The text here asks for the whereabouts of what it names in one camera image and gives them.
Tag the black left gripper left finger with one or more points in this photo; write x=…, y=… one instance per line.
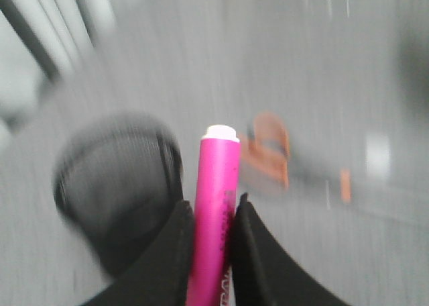
x=160, y=274

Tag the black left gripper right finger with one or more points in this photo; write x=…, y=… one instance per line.
x=263, y=272

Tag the pink marker pen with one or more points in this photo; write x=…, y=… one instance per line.
x=214, y=211

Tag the grey orange scissors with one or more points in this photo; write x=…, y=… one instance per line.
x=268, y=166

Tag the black mesh pen holder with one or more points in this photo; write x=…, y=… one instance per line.
x=118, y=180

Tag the grey curtain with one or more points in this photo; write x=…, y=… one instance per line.
x=43, y=41

